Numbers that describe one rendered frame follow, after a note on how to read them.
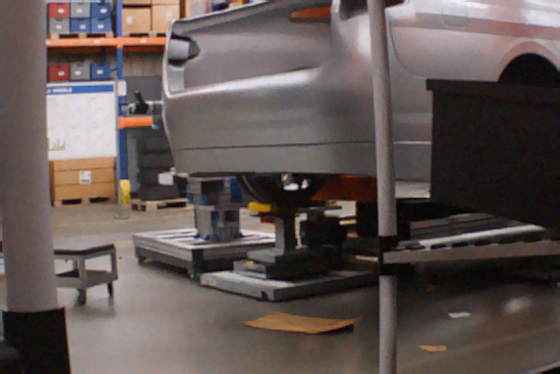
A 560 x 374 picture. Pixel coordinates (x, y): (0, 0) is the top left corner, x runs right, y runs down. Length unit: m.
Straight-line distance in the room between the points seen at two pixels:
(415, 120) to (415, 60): 0.24
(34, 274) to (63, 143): 10.92
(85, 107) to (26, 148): 11.02
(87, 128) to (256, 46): 6.64
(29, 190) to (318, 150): 3.11
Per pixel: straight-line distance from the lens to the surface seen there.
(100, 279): 5.25
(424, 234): 5.48
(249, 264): 5.40
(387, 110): 1.32
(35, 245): 0.42
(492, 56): 3.74
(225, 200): 6.09
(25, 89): 0.42
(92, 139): 11.45
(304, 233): 5.68
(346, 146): 3.40
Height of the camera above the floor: 0.91
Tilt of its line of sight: 3 degrees down
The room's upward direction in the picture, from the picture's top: 2 degrees counter-clockwise
